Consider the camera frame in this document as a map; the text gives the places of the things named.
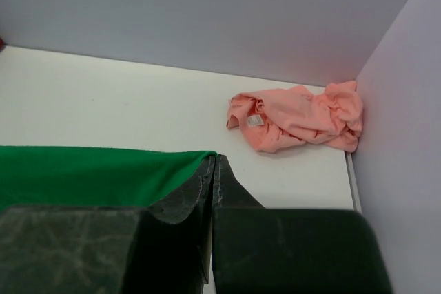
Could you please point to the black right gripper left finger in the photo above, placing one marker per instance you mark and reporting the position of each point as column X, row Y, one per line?
column 162, row 248

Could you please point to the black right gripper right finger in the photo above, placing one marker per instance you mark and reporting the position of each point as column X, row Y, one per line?
column 256, row 249

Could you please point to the green t-shirt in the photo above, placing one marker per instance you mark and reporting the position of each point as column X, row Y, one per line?
column 93, row 176

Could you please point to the pink crumpled t-shirt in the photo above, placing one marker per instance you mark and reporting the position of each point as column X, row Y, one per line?
column 271, row 120

